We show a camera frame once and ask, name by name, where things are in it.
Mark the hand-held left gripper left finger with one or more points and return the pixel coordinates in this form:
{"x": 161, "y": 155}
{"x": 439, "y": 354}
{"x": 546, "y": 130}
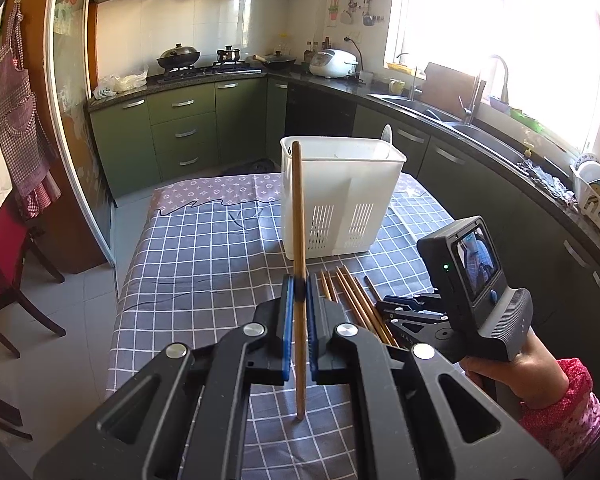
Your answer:
{"x": 287, "y": 330}

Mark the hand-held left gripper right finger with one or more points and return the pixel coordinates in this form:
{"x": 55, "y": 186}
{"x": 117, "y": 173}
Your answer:
{"x": 316, "y": 330}

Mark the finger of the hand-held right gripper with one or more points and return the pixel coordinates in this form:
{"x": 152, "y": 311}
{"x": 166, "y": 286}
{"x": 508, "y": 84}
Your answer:
{"x": 405, "y": 316}
{"x": 410, "y": 301}

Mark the pile of wooden chopsticks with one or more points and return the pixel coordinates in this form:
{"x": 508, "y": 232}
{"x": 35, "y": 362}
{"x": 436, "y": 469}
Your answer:
{"x": 352, "y": 295}

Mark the brown wooden chopstick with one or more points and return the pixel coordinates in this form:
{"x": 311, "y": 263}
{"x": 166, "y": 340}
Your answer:
{"x": 298, "y": 200}

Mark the white plastic utensil basket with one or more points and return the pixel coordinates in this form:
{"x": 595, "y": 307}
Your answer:
{"x": 340, "y": 175}

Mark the person's right forearm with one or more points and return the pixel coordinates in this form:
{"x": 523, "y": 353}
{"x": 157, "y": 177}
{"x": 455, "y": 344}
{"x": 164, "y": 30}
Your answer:
{"x": 570, "y": 420}

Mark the person's right hand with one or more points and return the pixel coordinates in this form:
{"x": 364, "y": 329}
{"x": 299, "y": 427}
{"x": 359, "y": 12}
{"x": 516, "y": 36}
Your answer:
{"x": 530, "y": 375}

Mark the white flat plastic piece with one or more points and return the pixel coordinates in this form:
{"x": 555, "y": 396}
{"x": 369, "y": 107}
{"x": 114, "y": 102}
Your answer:
{"x": 410, "y": 215}

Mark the grey dishcloth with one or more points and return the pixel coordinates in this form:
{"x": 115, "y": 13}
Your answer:
{"x": 547, "y": 180}

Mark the purple patterned cloth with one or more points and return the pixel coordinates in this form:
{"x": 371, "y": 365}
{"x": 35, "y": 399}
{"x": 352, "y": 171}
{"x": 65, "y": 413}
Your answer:
{"x": 215, "y": 190}

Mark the white plastic spoon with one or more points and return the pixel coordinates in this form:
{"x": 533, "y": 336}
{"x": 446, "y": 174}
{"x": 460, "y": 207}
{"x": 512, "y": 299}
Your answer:
{"x": 387, "y": 132}

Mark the white dish rack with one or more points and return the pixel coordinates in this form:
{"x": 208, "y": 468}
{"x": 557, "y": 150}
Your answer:
{"x": 595, "y": 190}

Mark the steel double sink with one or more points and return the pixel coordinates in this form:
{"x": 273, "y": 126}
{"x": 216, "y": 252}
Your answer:
{"x": 430, "y": 112}

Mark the yellow mug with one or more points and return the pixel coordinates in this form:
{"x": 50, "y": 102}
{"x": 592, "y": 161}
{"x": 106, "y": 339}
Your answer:
{"x": 396, "y": 86}

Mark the tall steel faucet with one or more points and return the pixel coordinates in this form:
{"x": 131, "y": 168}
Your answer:
{"x": 475, "y": 95}

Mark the small steel faucet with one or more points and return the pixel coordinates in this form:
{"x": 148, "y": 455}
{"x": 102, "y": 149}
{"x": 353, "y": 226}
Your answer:
{"x": 412, "y": 85}

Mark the wooden cutting board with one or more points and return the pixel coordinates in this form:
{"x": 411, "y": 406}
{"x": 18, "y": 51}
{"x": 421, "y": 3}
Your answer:
{"x": 450, "y": 85}

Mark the green base cabinets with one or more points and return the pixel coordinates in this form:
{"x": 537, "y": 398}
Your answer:
{"x": 190, "y": 130}

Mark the yellow sponge holder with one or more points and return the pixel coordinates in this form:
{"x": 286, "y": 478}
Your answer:
{"x": 400, "y": 66}

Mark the white rice cooker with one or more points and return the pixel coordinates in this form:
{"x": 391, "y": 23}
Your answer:
{"x": 332, "y": 64}

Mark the row of sauce bottles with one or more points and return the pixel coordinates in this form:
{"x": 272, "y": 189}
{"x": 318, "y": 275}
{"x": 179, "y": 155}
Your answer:
{"x": 316, "y": 51}

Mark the black frying pan with lid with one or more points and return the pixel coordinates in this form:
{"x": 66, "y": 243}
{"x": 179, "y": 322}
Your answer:
{"x": 279, "y": 60}

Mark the gas stove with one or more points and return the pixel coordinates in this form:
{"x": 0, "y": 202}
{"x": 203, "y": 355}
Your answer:
{"x": 210, "y": 70}

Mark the steel pot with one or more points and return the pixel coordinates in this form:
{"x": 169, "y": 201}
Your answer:
{"x": 228, "y": 55}

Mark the window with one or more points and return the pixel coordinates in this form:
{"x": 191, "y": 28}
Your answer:
{"x": 480, "y": 20}

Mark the red seat wooden chair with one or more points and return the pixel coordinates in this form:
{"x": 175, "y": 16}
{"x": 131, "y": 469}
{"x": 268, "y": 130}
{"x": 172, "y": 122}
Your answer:
{"x": 5, "y": 260}

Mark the black wok with lid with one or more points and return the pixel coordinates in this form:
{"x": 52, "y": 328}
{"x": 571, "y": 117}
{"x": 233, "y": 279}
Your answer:
{"x": 179, "y": 56}

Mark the sliding glass door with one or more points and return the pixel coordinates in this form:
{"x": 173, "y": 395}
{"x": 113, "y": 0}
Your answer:
{"x": 75, "y": 125}

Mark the white plastic bag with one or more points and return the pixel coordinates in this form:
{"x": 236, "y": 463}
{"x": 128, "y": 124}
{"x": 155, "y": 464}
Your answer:
{"x": 120, "y": 84}

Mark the checked apron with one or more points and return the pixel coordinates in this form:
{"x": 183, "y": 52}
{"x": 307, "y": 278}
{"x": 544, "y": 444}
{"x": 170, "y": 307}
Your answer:
{"x": 20, "y": 110}

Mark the wall socket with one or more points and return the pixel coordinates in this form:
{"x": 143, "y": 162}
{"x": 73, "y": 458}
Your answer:
{"x": 350, "y": 39}

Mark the utensil wall sticker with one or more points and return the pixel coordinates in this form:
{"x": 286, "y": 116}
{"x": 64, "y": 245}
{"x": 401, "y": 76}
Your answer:
{"x": 352, "y": 7}

